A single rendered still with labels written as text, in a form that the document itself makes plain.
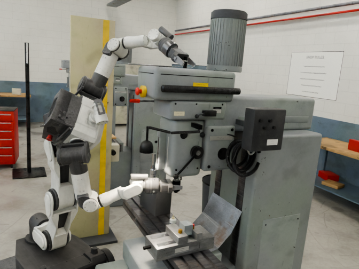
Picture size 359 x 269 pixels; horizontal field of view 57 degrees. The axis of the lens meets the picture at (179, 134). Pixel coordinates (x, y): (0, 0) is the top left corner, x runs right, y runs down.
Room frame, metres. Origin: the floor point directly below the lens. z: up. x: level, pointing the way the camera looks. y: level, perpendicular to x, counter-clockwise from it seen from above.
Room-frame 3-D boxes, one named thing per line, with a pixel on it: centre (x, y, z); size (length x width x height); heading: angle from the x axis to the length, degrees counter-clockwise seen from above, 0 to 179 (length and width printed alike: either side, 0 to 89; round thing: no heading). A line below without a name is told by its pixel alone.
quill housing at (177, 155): (1.78, -0.01, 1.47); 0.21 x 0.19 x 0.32; 27
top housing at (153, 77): (1.79, -0.02, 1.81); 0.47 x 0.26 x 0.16; 117
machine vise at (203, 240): (1.64, -0.05, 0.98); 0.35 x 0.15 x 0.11; 119
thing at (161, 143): (1.73, 0.09, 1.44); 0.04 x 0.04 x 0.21; 27
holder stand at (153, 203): (2.11, 0.13, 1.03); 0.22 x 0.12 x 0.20; 35
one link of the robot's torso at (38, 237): (2.10, 0.84, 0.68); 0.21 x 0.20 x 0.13; 45
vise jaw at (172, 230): (1.62, -0.02, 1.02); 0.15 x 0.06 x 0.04; 29
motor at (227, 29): (1.90, -0.23, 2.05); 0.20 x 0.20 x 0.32
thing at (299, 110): (2.01, -0.45, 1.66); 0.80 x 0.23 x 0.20; 117
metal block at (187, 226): (1.65, -0.07, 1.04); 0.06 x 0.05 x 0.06; 29
